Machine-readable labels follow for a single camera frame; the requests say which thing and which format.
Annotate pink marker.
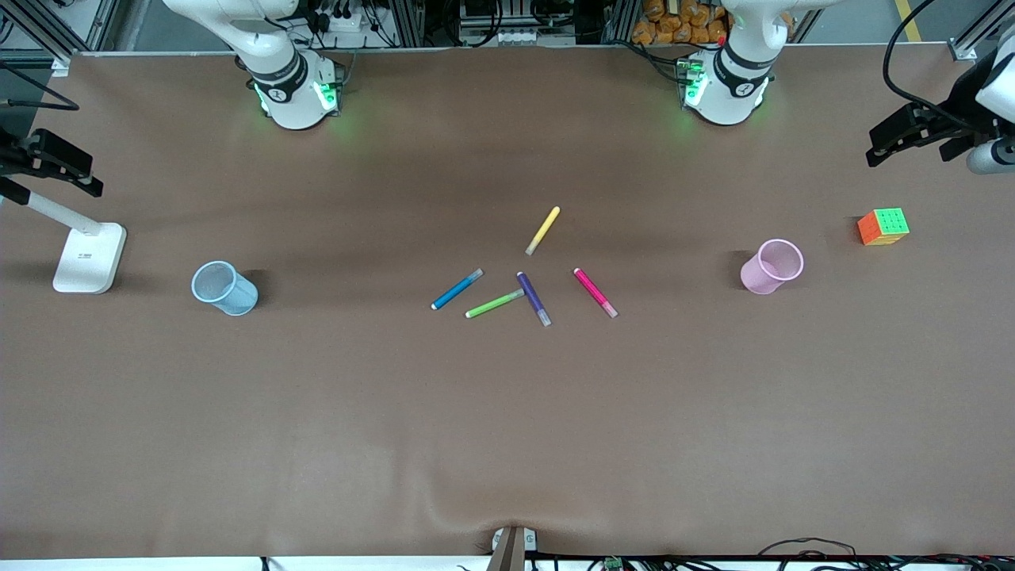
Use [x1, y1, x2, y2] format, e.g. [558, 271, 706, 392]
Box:
[573, 268, 619, 319]

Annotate blue marker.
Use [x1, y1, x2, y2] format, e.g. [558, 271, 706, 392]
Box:
[431, 268, 485, 311]

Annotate colourful puzzle cube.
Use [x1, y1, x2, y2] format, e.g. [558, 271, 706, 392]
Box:
[856, 208, 910, 247]

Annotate white stand with rod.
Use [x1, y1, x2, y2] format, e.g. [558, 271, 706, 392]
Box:
[22, 193, 128, 294]

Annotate pink plastic cup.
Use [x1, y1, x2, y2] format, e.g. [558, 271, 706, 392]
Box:
[740, 239, 805, 296]

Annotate blue plastic cup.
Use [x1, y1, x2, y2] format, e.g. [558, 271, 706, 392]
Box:
[191, 260, 259, 316]

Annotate orange snack packets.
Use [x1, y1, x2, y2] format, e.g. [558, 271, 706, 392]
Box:
[632, 0, 794, 46]

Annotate white power strip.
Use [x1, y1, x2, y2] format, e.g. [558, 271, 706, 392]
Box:
[313, 8, 367, 34]

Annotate yellow marker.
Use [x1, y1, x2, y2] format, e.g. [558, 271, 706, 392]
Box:
[525, 206, 561, 256]

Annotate purple marker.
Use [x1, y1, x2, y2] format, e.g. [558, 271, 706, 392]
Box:
[516, 271, 552, 328]

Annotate black electronics box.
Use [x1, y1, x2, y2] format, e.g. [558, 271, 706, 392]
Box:
[460, 0, 576, 29]

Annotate green marker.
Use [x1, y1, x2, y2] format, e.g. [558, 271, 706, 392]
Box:
[465, 289, 526, 320]

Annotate brown table cover mat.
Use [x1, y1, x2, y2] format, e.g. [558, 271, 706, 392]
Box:
[0, 44, 1015, 560]

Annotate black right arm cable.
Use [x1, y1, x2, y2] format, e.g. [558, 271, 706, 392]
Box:
[0, 59, 80, 112]

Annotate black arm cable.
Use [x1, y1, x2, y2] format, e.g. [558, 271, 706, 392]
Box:
[883, 0, 964, 120]
[0, 59, 80, 112]

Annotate aluminium frame post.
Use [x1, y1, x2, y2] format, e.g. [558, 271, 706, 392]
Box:
[12, 0, 74, 78]
[948, 0, 1015, 63]
[394, 0, 425, 48]
[603, 0, 635, 44]

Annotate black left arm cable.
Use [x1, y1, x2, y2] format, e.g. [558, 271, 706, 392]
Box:
[883, 0, 964, 120]

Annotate black cable bundle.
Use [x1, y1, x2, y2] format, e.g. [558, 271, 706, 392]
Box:
[757, 537, 1015, 571]

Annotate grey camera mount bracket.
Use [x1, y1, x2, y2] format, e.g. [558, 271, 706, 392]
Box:
[490, 526, 538, 571]

